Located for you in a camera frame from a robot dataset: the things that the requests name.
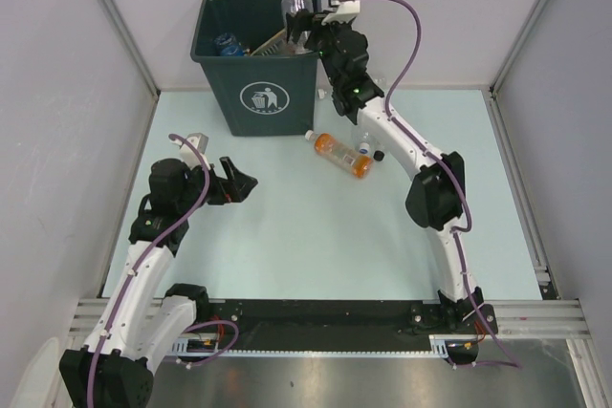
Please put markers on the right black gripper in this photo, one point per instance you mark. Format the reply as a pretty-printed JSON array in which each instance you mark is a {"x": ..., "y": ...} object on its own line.
[{"x": 303, "y": 21}]

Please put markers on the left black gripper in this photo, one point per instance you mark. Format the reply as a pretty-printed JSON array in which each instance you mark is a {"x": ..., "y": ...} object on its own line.
[{"x": 238, "y": 184}]

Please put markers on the clear cup silver base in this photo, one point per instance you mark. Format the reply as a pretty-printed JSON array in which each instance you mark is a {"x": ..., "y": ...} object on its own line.
[{"x": 290, "y": 8}]

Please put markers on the large clear bottle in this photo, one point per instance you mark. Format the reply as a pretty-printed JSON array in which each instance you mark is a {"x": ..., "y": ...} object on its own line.
[{"x": 283, "y": 44}]

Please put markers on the blue label water bottle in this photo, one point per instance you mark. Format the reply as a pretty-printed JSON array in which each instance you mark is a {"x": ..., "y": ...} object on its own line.
[{"x": 226, "y": 44}]

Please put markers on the orange tea bottle white cap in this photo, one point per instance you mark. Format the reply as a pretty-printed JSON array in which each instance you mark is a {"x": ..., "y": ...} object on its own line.
[{"x": 340, "y": 154}]

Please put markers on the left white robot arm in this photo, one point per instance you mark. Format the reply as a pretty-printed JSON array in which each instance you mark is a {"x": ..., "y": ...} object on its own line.
[{"x": 116, "y": 365}]

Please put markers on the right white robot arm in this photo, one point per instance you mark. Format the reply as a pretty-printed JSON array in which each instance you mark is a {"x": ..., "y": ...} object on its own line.
[{"x": 436, "y": 199}]

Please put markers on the dark green plastic bin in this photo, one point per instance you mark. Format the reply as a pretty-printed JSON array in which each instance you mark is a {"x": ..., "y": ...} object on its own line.
[{"x": 258, "y": 95}]

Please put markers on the green label clear bottle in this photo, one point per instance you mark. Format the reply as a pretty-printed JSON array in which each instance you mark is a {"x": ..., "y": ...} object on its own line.
[{"x": 363, "y": 88}]

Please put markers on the clear bottle white cap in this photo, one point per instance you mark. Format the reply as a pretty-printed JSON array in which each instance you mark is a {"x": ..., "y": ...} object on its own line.
[{"x": 364, "y": 143}]

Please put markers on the pepsi label clear bottle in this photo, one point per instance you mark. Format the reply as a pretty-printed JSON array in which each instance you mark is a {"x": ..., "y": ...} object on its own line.
[{"x": 379, "y": 153}]

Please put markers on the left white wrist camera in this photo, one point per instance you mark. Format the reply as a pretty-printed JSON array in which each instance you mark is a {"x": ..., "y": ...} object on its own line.
[{"x": 192, "y": 149}]

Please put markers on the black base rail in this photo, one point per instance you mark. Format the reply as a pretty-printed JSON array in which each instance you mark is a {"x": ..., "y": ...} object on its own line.
[{"x": 345, "y": 326}]

